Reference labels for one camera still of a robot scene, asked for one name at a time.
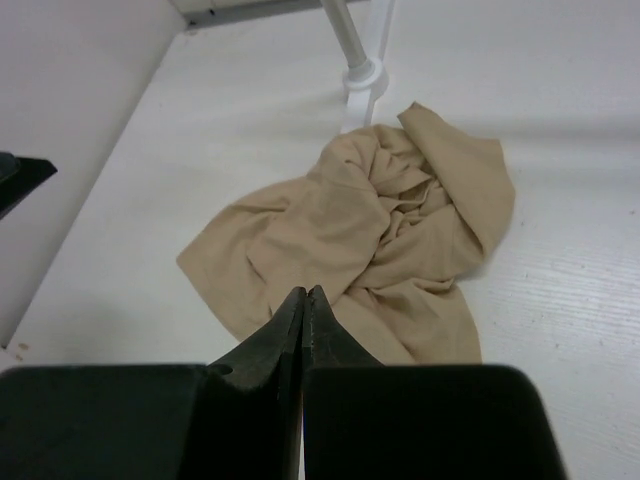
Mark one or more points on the white clothes rack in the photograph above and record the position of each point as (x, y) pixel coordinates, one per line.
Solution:
(366, 78)

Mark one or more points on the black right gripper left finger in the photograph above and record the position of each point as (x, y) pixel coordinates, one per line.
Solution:
(255, 397)

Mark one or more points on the beige t shirt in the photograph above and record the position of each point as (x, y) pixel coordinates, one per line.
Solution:
(387, 222)

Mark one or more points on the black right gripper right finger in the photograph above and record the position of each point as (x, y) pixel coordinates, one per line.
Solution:
(335, 414)

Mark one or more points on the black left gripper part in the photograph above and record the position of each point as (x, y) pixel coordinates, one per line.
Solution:
(19, 177)

